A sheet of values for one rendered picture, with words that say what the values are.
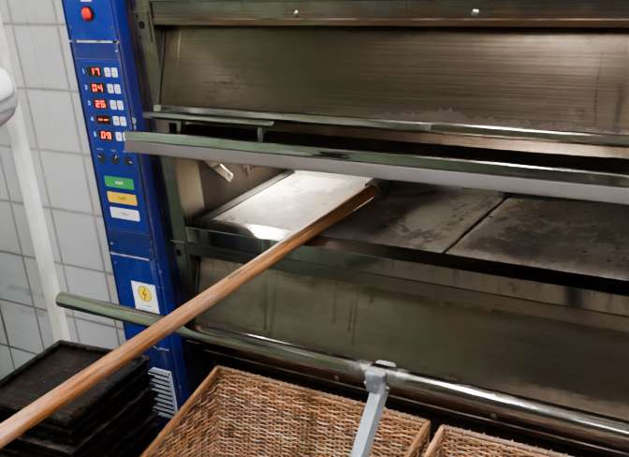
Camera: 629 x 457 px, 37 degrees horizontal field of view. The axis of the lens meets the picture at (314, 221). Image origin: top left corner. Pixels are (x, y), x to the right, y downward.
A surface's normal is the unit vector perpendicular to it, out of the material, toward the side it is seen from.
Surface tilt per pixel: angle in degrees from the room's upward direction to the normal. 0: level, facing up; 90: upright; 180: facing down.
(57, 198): 90
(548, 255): 0
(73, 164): 90
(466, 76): 70
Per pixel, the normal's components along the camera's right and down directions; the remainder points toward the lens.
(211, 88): -0.54, 0.01
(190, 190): 0.84, 0.11
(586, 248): -0.10, -0.93
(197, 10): -0.54, 0.35
